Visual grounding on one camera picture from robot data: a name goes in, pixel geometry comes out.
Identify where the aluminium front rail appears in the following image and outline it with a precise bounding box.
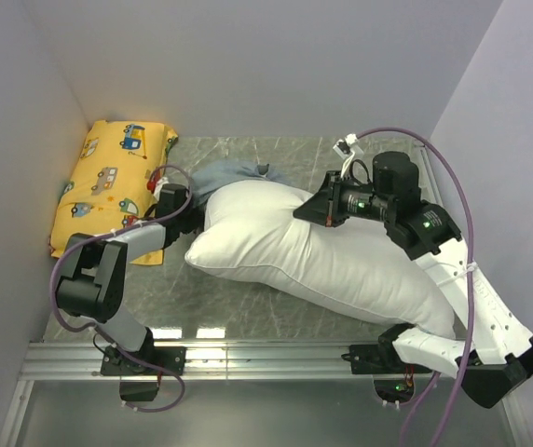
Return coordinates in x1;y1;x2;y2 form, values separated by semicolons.
19;339;356;382

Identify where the white pillow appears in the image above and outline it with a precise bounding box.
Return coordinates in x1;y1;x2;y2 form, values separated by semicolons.
184;180;455;338

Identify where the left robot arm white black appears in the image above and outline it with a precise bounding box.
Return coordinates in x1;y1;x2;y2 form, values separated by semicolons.
49;183;199;374

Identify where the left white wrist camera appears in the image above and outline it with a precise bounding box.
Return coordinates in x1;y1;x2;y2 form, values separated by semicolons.
146;173;170;198

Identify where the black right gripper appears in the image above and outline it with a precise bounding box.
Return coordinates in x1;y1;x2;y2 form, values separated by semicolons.
294;169;396;226

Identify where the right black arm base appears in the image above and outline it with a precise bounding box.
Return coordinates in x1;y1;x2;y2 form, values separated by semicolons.
341;343;430;408

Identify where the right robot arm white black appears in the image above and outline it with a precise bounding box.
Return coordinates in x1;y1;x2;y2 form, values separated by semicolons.
293;151;533;409

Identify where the yellow cartoon car pillow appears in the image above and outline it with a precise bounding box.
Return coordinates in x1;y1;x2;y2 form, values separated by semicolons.
49;120;178;258

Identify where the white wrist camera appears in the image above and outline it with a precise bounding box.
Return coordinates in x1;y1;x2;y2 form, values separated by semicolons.
333;133;363;160
146;173;170;198

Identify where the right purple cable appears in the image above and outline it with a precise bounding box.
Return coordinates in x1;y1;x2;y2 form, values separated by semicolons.
357;127;475;447

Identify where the aluminium rail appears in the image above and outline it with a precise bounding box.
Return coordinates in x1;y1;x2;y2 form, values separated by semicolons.
413;139;433;180
19;339;356;382

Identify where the aluminium right side rail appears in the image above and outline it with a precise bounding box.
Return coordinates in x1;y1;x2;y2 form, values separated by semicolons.
413;139;433;180

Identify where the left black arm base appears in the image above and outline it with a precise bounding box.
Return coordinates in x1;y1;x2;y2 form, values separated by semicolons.
93;338;186;407

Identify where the grey striped pillowcase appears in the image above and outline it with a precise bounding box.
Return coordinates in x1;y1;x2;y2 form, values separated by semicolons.
191;159;291;208

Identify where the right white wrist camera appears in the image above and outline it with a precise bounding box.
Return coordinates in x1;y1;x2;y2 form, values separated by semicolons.
333;133;363;160

